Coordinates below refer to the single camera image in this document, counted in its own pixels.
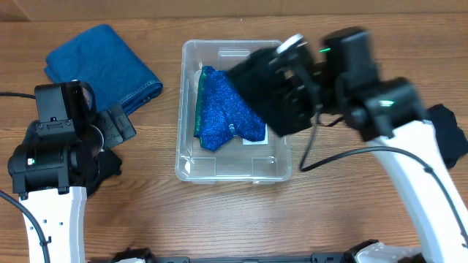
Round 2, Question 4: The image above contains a black cloth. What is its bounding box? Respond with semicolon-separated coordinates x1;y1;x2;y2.
21;120;124;198
227;47;467;169

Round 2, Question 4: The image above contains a blue denim towel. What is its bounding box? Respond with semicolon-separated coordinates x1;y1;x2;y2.
45;24;163;115

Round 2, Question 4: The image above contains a blue sequin garment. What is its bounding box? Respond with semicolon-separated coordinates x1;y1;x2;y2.
194;66;266;151

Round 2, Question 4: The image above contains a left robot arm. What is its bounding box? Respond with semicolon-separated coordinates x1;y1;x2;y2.
7;80;136;262

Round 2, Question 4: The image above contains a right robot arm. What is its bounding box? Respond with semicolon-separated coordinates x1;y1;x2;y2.
230;27;467;262

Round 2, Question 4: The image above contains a clear plastic storage container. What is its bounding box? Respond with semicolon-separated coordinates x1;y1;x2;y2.
175;39;292;184

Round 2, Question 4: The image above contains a white label sticker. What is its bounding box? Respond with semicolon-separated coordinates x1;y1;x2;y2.
243;126;268;145

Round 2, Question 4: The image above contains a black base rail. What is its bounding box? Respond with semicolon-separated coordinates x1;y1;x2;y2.
89;249;355;263

